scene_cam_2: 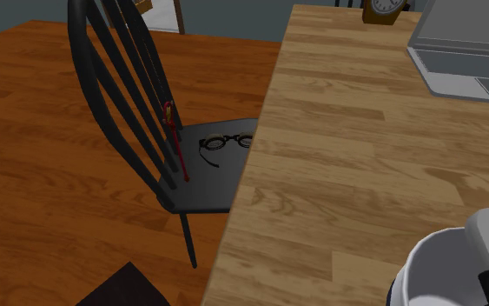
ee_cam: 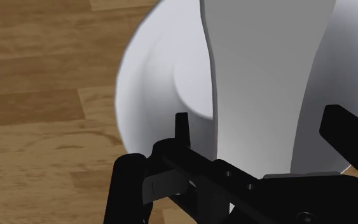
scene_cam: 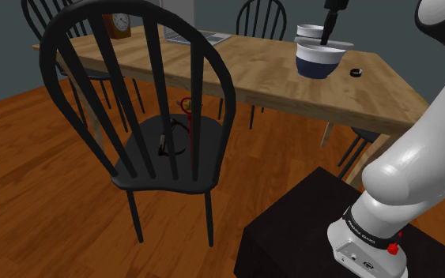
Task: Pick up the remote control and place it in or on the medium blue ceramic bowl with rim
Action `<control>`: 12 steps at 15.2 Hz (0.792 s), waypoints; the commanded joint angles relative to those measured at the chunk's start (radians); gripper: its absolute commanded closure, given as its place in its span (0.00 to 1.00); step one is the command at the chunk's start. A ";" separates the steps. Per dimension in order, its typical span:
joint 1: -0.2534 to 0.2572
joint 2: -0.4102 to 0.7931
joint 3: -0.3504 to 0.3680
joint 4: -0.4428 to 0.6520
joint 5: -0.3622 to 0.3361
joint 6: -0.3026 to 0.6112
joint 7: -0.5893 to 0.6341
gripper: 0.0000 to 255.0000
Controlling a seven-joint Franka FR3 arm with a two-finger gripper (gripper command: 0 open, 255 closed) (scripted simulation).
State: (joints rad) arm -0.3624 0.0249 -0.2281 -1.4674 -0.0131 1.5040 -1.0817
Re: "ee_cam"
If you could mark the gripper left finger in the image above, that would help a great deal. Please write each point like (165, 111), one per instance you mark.
(172, 161)

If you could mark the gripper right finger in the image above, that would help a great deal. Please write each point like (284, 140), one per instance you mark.
(349, 136)

